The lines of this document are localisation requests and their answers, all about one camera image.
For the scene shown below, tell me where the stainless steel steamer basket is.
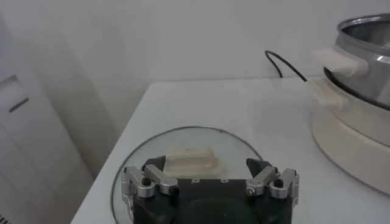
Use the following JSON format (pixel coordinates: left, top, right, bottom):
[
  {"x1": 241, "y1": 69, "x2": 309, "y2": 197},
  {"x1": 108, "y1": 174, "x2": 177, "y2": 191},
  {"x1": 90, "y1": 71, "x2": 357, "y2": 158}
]
[{"x1": 312, "y1": 12, "x2": 390, "y2": 109}]

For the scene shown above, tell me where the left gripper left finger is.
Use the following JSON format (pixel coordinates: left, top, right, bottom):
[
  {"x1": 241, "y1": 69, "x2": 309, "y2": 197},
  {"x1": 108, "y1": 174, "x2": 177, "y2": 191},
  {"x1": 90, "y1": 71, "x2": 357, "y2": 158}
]
[{"x1": 121, "y1": 155, "x2": 179, "y2": 198}]

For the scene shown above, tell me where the black cooker power cord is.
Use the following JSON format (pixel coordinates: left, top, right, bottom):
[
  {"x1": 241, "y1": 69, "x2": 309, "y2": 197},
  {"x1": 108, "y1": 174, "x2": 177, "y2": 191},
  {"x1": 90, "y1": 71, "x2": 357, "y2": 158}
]
[{"x1": 264, "y1": 50, "x2": 308, "y2": 82}]

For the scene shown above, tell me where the round glass pot lid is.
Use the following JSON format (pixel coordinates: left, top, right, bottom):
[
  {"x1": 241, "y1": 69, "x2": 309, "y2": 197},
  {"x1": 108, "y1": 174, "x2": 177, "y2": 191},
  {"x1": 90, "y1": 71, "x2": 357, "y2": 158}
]
[{"x1": 110, "y1": 126, "x2": 264, "y2": 224}]

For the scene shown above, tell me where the white cabinet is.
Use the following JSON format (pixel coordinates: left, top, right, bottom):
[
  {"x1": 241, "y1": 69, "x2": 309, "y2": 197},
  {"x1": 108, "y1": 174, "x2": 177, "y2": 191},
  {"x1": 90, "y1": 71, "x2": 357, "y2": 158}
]
[{"x1": 0, "y1": 18, "x2": 95, "y2": 224}]

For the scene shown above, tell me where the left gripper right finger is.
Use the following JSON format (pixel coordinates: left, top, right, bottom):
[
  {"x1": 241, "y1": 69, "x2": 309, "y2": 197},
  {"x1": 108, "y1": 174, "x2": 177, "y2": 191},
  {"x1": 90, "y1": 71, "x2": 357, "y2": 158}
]
[{"x1": 245, "y1": 158, "x2": 300, "y2": 208}]

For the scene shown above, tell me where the white electric cooker base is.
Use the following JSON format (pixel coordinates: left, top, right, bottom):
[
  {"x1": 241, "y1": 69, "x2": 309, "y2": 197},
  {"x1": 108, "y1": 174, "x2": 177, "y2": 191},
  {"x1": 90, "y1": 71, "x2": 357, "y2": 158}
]
[{"x1": 306, "y1": 77, "x2": 390, "y2": 195}]

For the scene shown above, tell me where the white table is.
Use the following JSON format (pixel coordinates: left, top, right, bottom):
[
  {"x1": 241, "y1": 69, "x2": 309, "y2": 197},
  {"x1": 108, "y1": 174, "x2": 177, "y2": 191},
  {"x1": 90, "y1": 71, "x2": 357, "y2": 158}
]
[{"x1": 70, "y1": 77, "x2": 390, "y2": 224}]

